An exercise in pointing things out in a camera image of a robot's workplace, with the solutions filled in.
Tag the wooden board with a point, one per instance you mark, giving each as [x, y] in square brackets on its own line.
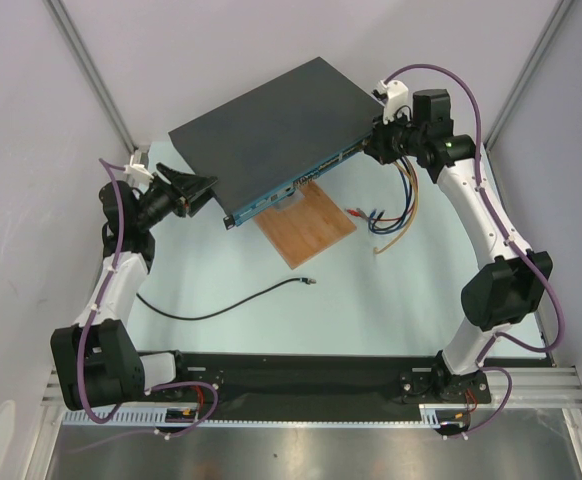
[302, 230]

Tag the aluminium rail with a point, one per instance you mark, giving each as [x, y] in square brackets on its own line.
[518, 388]

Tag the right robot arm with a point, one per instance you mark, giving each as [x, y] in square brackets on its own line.
[508, 284]

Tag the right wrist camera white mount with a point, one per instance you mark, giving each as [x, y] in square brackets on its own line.
[393, 94]

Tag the light blue table mat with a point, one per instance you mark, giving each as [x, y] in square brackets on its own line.
[212, 289]

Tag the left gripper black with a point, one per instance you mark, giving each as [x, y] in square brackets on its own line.
[187, 192]

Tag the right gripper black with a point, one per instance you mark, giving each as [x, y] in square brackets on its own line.
[380, 141]

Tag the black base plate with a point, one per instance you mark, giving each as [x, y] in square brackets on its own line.
[318, 388]

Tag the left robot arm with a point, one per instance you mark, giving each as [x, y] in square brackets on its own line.
[95, 359]

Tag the black network switch blue front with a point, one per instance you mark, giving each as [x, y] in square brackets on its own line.
[265, 144]

